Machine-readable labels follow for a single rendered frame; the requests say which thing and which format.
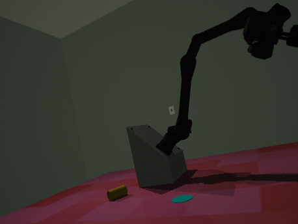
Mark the yellow cylinder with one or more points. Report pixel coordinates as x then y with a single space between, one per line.
117 192

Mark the cyan circle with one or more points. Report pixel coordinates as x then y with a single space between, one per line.
182 198

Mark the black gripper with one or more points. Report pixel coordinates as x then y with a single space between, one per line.
257 27

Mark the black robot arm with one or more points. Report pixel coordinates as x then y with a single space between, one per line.
261 49

